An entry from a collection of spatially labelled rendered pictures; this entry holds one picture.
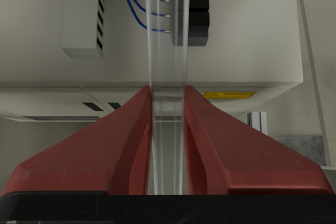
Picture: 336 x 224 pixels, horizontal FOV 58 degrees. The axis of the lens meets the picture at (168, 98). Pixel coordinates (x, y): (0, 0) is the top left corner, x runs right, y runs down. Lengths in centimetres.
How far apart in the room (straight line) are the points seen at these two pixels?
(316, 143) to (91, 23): 92
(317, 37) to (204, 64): 85
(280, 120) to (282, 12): 67
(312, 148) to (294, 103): 17
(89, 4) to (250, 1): 25
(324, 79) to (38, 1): 100
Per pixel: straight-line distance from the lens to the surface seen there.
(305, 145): 117
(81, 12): 47
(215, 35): 49
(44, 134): 116
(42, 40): 52
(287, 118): 116
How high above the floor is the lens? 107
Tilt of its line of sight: 79 degrees down
